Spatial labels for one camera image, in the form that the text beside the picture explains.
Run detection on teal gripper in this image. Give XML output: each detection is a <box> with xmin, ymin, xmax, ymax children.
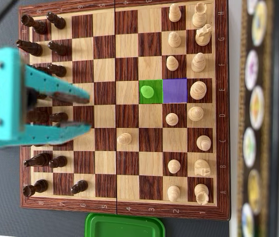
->
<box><xmin>23</xmin><ymin>64</ymin><xmax>92</xmax><ymax>147</ymax></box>

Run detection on light wooden pawn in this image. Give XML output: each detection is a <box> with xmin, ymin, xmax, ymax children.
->
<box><xmin>168</xmin><ymin>31</ymin><xmax>182</xmax><ymax>48</ymax></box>
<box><xmin>140</xmin><ymin>85</ymin><xmax>155</xmax><ymax>99</ymax></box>
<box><xmin>167</xmin><ymin>185</ymin><xmax>181</xmax><ymax>202</ymax></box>
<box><xmin>168</xmin><ymin>3</ymin><xmax>182</xmax><ymax>23</ymax></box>
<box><xmin>166</xmin><ymin>55</ymin><xmax>179</xmax><ymax>72</ymax></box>
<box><xmin>167</xmin><ymin>159</ymin><xmax>181</xmax><ymax>174</ymax></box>
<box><xmin>165</xmin><ymin>113</ymin><xmax>179</xmax><ymax>126</ymax></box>
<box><xmin>117</xmin><ymin>132</ymin><xmax>133</xmax><ymax>146</ymax></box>

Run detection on dark wooden pawn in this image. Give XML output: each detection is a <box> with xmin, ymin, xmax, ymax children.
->
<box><xmin>70</xmin><ymin>180</ymin><xmax>89</xmax><ymax>195</ymax></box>
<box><xmin>46</xmin><ymin>12</ymin><xmax>67</xmax><ymax>30</ymax></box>
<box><xmin>47</xmin><ymin>64</ymin><xmax>67</xmax><ymax>78</ymax></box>
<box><xmin>49</xmin><ymin>112</ymin><xmax>69</xmax><ymax>124</ymax></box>
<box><xmin>48</xmin><ymin>40</ymin><xmax>68</xmax><ymax>56</ymax></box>
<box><xmin>48</xmin><ymin>156</ymin><xmax>68</xmax><ymax>169</ymax></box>

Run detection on dark wooden queen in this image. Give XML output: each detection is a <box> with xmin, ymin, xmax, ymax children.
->
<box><xmin>27</xmin><ymin>110</ymin><xmax>49</xmax><ymax>123</ymax></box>

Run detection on dark wooden bishop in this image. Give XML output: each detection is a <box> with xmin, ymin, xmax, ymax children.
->
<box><xmin>30</xmin><ymin>65</ymin><xmax>51</xmax><ymax>75</ymax></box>

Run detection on dark wooden knight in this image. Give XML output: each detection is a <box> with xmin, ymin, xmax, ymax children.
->
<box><xmin>23</xmin><ymin>153</ymin><xmax>53</xmax><ymax>168</ymax></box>
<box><xmin>16</xmin><ymin>39</ymin><xmax>43</xmax><ymax>57</ymax></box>

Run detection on wooden folding chessboard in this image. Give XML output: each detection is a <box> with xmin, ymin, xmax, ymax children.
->
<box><xmin>18</xmin><ymin>0</ymin><xmax>231</xmax><ymax>221</ymax></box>

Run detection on dark wooden rook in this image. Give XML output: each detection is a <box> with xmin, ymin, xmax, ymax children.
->
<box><xmin>22</xmin><ymin>179</ymin><xmax>49</xmax><ymax>198</ymax></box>
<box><xmin>21</xmin><ymin>14</ymin><xmax>48</xmax><ymax>35</ymax></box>

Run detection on grey textured mat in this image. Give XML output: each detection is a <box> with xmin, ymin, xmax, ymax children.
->
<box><xmin>0</xmin><ymin>0</ymin><xmax>231</xmax><ymax>237</ymax></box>

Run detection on green plastic container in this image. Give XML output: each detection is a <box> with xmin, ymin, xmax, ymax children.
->
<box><xmin>84</xmin><ymin>212</ymin><xmax>166</xmax><ymax>237</ymax></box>

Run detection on light wooden queen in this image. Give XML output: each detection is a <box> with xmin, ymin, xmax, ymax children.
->
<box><xmin>187</xmin><ymin>106</ymin><xmax>204</xmax><ymax>121</ymax></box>

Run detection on light wooden king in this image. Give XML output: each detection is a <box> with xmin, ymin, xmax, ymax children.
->
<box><xmin>190</xmin><ymin>80</ymin><xmax>207</xmax><ymax>101</ymax></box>

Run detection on light wooden bishop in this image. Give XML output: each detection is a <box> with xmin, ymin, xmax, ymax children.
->
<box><xmin>196</xmin><ymin>135</ymin><xmax>212</xmax><ymax>151</ymax></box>
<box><xmin>191</xmin><ymin>52</ymin><xmax>206</xmax><ymax>73</ymax></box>

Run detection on light wooden knight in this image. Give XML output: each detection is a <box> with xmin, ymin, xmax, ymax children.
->
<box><xmin>195</xmin><ymin>24</ymin><xmax>213</xmax><ymax>46</ymax></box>
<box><xmin>194</xmin><ymin>159</ymin><xmax>211</xmax><ymax>177</ymax></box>

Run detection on light wooden rook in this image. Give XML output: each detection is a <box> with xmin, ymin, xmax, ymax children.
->
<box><xmin>192</xmin><ymin>2</ymin><xmax>208</xmax><ymax>28</ymax></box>
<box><xmin>194</xmin><ymin>184</ymin><xmax>209</xmax><ymax>206</ymax></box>

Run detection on black framed decorative panel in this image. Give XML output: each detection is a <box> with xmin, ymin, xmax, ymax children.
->
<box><xmin>237</xmin><ymin>0</ymin><xmax>279</xmax><ymax>237</ymax></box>

